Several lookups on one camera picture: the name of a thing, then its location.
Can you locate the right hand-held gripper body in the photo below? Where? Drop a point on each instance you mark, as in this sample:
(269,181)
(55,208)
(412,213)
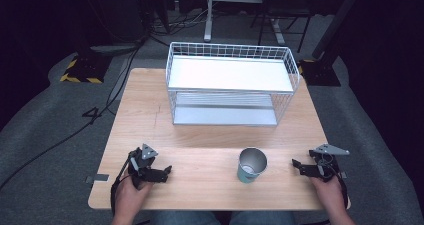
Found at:
(328,166)

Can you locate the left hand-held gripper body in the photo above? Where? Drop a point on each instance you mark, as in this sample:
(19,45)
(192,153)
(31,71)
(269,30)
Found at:
(140,166)

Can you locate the person's right hand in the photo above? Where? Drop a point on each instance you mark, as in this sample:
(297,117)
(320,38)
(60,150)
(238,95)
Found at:
(331,195)

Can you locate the person's left hand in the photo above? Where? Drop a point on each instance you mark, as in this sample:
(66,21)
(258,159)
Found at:
(128,198)

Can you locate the grey tape tab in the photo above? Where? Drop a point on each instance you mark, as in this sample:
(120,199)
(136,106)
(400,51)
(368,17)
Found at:
(98,178)

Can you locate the person's legs in jeans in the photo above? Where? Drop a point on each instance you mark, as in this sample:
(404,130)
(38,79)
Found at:
(186,219)

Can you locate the small metal cup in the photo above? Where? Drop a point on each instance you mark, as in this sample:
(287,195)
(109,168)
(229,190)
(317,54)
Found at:
(249,175)

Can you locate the black stand base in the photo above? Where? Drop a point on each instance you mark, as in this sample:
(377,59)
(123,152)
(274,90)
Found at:
(320,73)

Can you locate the black base with hazard tape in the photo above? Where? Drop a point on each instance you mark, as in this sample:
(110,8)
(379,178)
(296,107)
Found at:
(85,68)

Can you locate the black slanted pole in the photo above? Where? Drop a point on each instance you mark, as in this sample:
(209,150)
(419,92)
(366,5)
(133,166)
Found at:
(336,21)

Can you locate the black metal chair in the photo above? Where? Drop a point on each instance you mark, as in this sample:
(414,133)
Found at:
(286,8)

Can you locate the white desk frame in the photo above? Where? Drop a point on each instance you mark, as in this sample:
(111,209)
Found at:
(208,21)

